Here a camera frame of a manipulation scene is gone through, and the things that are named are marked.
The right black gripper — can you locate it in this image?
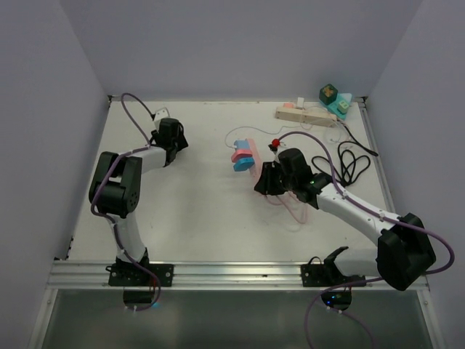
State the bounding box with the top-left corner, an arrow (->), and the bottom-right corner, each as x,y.
255,161 -> 296,196

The pink power strip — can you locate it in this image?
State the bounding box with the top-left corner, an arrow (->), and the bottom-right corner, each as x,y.
246,138 -> 309,225

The blue adapter plug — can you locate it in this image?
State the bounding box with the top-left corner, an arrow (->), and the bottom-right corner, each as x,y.
233,157 -> 255,172

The pink adapter plug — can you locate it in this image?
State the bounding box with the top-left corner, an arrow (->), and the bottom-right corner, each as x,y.
231,148 -> 253,164

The light blue usb charger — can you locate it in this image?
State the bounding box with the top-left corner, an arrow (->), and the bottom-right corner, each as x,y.
233,140 -> 250,150

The thin light blue cable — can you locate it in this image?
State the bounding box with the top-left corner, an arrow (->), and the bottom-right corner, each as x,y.
224,121 -> 349,150

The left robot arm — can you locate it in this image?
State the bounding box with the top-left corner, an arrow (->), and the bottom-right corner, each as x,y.
89,118 -> 188,286

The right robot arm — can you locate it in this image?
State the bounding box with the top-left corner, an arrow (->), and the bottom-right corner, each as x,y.
254,148 -> 436,291

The beige power strip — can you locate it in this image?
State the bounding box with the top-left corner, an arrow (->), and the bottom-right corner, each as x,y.
275,106 -> 336,127

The teal power strip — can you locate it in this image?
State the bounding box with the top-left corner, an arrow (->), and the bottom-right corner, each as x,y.
320,93 -> 353,121

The dark green cube charger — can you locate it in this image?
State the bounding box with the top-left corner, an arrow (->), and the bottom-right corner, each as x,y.
319,84 -> 338,105

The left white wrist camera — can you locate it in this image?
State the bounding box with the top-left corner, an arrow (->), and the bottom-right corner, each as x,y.
153,107 -> 171,121

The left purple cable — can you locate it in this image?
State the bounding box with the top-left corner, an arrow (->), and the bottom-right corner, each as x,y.
89,92 -> 163,312

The black coiled cable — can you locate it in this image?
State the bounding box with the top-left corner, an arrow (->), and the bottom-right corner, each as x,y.
311,121 -> 379,186

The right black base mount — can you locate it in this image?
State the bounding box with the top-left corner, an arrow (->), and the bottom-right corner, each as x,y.
300,246 -> 366,287

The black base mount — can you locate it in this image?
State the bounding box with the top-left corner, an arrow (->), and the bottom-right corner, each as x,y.
300,246 -> 366,287
105,260 -> 174,287

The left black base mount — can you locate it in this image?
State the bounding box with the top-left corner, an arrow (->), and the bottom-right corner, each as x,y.
105,260 -> 174,287

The aluminium rail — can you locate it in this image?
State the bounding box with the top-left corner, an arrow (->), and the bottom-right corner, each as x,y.
46,258 -> 429,292

